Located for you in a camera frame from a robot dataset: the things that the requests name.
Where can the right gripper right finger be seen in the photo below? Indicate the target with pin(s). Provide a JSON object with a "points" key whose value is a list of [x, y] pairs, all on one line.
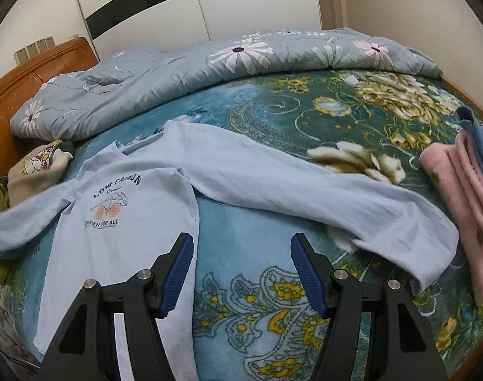
{"points": [[401, 346]]}

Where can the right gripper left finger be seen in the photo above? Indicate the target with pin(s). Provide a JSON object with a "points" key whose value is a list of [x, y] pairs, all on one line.
{"points": [[84, 345]]}

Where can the light blue printed t-shirt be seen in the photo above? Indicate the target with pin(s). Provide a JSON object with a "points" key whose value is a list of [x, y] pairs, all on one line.
{"points": [[128, 204]]}

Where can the beige fleece cartoon garment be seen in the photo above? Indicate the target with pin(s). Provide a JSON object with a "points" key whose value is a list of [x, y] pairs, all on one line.
{"points": [[39, 170]]}

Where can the pink folded fleece garment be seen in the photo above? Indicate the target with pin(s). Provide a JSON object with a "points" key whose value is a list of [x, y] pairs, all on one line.
{"points": [[457, 175]]}

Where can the grey-blue floral quilt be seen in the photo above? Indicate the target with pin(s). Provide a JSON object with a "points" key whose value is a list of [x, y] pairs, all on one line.
{"points": [[79, 104]]}

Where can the wooden bed footboard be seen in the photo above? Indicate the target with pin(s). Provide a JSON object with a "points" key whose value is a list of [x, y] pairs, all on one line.
{"points": [[471, 100]]}

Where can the orange wooden headboard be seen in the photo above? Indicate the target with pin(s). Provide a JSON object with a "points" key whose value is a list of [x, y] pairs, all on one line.
{"points": [[23, 82]]}

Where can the white wardrobe with black stripe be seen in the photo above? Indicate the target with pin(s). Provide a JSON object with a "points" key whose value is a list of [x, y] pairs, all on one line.
{"points": [[172, 25]]}

